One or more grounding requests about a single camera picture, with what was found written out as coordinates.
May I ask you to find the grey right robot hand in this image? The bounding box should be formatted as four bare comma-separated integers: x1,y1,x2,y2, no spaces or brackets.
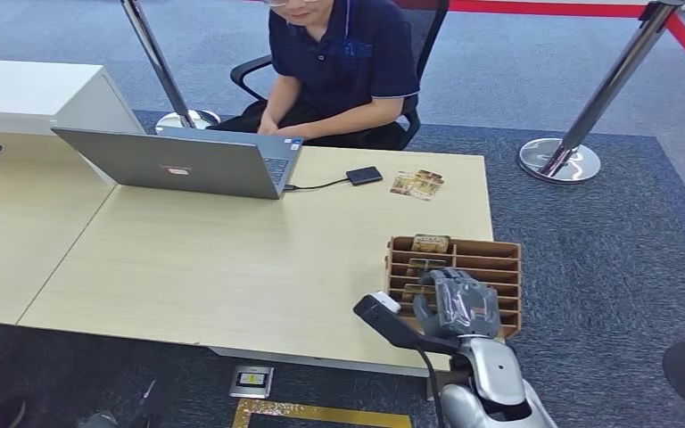
412,267,504,341

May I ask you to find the brown cardboard card holder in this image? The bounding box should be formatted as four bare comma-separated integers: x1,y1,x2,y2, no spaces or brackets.
384,235,523,342

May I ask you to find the person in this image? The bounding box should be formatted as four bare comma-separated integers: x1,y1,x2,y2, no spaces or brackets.
206,0,421,150

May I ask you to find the black external drive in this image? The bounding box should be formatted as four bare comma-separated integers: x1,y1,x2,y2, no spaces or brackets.
345,166,384,187

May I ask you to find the grey laptop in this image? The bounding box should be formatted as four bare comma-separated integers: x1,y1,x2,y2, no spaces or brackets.
51,125,305,201

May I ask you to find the black office chair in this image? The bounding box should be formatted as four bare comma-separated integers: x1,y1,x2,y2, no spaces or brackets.
230,0,451,152

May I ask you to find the metal floor socket box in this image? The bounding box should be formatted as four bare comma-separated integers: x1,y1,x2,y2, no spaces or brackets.
228,365,275,399

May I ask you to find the white cabinet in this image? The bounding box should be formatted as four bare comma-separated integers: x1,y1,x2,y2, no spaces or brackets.
0,57,146,137

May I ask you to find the grey object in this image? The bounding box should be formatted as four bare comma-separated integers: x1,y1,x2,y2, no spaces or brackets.
76,412,117,428

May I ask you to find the black drive cable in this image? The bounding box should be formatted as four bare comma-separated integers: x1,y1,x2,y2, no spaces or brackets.
283,177,352,193

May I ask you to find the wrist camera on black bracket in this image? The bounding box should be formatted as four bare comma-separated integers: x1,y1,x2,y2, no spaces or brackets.
352,291,463,356

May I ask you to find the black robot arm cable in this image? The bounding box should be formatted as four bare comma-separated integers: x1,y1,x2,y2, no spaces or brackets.
416,347,448,428

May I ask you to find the chrome stanchion post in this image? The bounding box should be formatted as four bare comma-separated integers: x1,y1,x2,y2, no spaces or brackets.
517,0,685,185
120,0,222,133

